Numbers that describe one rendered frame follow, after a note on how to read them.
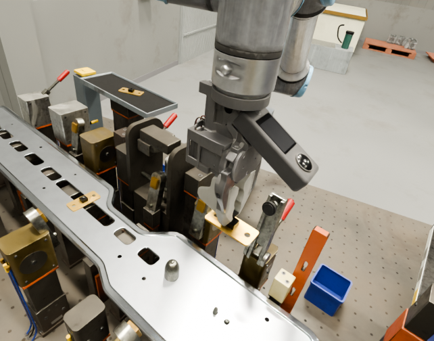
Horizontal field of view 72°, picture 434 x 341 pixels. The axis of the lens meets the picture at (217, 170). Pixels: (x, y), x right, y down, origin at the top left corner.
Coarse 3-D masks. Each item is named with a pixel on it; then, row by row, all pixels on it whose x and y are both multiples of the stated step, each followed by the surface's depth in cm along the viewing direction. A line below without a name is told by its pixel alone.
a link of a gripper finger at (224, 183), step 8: (232, 168) 38; (224, 176) 37; (216, 184) 38; (224, 184) 37; (232, 184) 39; (216, 192) 39; (224, 192) 38; (224, 200) 39; (216, 208) 42; (224, 208) 41
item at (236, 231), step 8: (208, 216) 48; (216, 224) 47; (232, 224) 46; (240, 224) 47; (224, 232) 46; (232, 232) 46; (240, 232) 46; (248, 232) 46; (256, 232) 46; (240, 240) 44; (248, 240) 45
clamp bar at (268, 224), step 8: (272, 192) 61; (272, 200) 61; (280, 200) 60; (264, 208) 58; (272, 208) 57; (280, 208) 59; (264, 216) 62; (272, 216) 62; (280, 216) 61; (264, 224) 64; (272, 224) 61; (264, 232) 64; (272, 232) 62; (256, 240) 66; (264, 240) 65; (264, 248) 64; (248, 256) 68
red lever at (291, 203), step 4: (288, 200) 70; (292, 200) 70; (288, 204) 70; (292, 204) 70; (288, 208) 69; (284, 212) 69; (288, 212) 69; (284, 216) 69; (280, 220) 69; (284, 220) 69; (280, 224) 69; (256, 248) 67; (260, 248) 67; (256, 252) 66; (260, 252) 66; (256, 256) 67
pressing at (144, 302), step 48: (0, 144) 98; (48, 144) 102; (48, 192) 83; (96, 192) 86; (96, 240) 72; (144, 240) 74; (144, 288) 64; (192, 288) 65; (240, 288) 66; (192, 336) 57; (240, 336) 58; (288, 336) 59
